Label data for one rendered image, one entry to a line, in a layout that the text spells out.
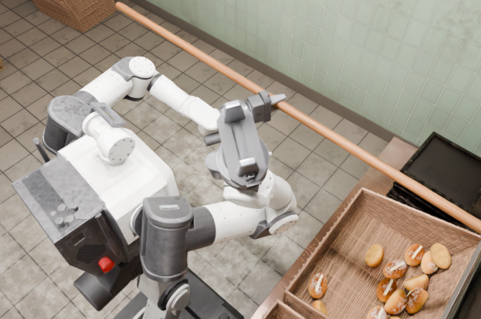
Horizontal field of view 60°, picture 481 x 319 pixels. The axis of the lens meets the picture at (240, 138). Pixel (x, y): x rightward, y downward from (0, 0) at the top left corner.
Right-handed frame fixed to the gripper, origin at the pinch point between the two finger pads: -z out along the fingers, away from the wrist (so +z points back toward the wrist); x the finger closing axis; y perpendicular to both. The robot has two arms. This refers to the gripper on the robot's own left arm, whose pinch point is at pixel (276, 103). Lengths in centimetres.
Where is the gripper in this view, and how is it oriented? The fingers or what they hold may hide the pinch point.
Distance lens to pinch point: 137.4
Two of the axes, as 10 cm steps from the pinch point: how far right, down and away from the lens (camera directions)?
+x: 0.3, 6.4, 7.7
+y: 3.5, 7.1, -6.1
